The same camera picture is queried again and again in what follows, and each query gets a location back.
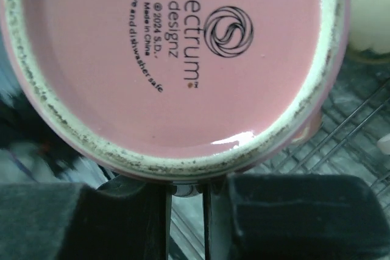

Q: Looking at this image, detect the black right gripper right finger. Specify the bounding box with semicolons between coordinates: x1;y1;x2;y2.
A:
203;174;389;259

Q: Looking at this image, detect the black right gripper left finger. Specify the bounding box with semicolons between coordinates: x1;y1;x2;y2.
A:
1;177;170;259

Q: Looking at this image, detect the beige brown mug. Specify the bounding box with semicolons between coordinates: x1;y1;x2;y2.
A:
349;0;389;56

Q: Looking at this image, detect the metal wire dish rack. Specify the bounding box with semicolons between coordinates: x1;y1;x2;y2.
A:
169;63;389;259

